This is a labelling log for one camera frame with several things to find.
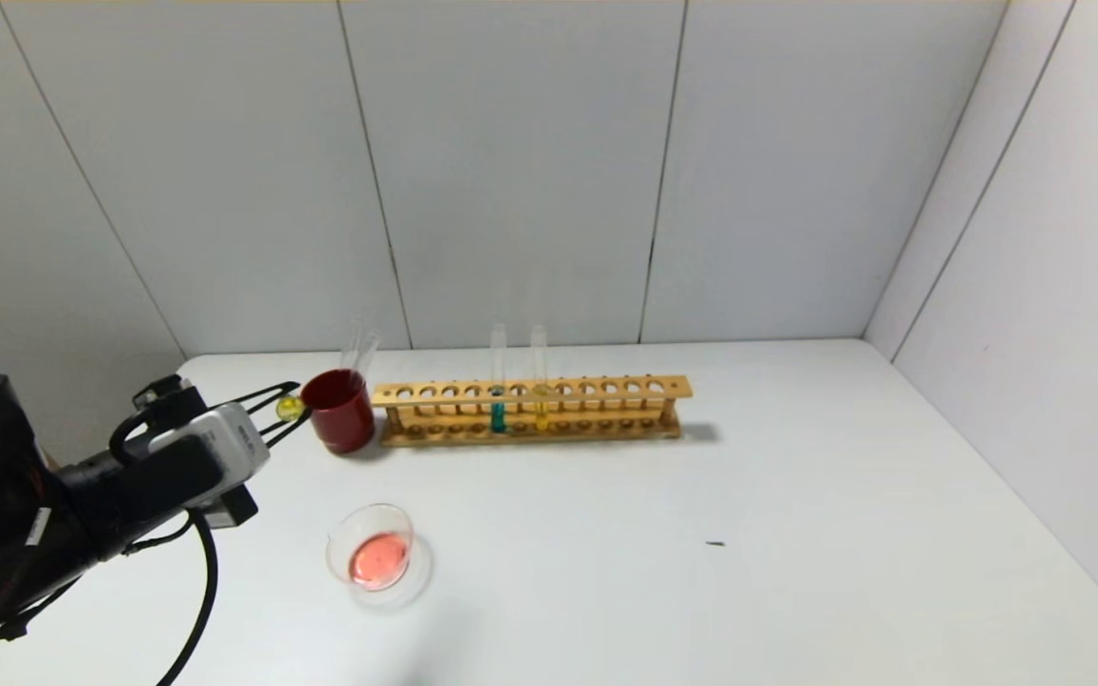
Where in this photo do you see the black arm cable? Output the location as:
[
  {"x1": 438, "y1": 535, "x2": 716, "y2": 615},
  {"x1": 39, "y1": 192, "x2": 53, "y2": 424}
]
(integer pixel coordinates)
[{"x1": 156, "y1": 513, "x2": 219, "y2": 686}]

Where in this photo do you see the clear glass beaker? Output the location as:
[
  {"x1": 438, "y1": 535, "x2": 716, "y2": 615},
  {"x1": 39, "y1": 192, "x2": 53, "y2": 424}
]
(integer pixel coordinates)
[{"x1": 326, "y1": 503, "x2": 434, "y2": 609}]

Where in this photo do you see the dark red cup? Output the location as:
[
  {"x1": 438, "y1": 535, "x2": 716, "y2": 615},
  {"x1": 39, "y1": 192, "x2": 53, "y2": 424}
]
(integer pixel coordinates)
[{"x1": 301, "y1": 370, "x2": 376, "y2": 454}]

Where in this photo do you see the wooden test tube rack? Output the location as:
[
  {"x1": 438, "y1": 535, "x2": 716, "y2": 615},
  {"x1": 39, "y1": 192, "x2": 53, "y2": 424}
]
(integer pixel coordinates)
[{"x1": 373, "y1": 374, "x2": 693, "y2": 448}]

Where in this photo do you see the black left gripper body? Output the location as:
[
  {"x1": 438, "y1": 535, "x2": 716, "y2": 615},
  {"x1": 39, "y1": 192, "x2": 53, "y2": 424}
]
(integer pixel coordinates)
[{"x1": 59, "y1": 373, "x2": 259, "y2": 561}]

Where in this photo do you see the grey and black wrist camera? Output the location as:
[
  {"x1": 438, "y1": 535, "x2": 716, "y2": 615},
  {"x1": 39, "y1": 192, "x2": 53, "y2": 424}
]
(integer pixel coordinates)
[{"x1": 111, "y1": 374, "x2": 272, "y2": 511}]

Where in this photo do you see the test tube with teal pigment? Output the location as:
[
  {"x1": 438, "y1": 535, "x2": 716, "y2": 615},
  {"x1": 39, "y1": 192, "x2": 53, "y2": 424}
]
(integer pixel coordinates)
[{"x1": 490, "y1": 324, "x2": 509, "y2": 434}]

